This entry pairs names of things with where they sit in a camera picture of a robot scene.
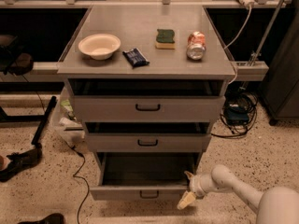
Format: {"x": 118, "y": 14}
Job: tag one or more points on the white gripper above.
{"x": 196, "y": 185}

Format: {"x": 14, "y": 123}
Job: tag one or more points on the grey bottom drawer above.
{"x": 143, "y": 176}

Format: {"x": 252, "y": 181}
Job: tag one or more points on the grey drawer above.
{"x": 147, "y": 136}
{"x": 138, "y": 100}
{"x": 143, "y": 176}

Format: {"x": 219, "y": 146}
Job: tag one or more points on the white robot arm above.
{"x": 278, "y": 205}

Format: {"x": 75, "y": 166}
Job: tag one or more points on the grey middle drawer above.
{"x": 147, "y": 136}

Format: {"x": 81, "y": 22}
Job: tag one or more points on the grey drawer cabinet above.
{"x": 136, "y": 26}

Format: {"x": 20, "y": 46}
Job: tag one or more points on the grey top drawer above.
{"x": 138, "y": 100}

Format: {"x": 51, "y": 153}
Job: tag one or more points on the dark grey side cabinet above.
{"x": 279, "y": 88}

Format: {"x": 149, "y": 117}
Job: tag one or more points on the clear plastic bag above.
{"x": 64, "y": 122}

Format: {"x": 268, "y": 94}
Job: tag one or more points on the dark blue snack packet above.
{"x": 135, "y": 58}

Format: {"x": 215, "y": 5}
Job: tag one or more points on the crushed red soda can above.
{"x": 196, "y": 46}

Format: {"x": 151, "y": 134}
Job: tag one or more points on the metal diagonal pole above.
{"x": 255, "y": 54}

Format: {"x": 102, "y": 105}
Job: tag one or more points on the green yellow sponge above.
{"x": 165, "y": 39}

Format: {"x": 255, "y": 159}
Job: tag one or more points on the black bar on floor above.
{"x": 35, "y": 141}

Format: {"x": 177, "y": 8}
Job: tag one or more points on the dark shoe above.
{"x": 19, "y": 162}

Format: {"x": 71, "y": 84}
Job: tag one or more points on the dark office chair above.
{"x": 12, "y": 59}

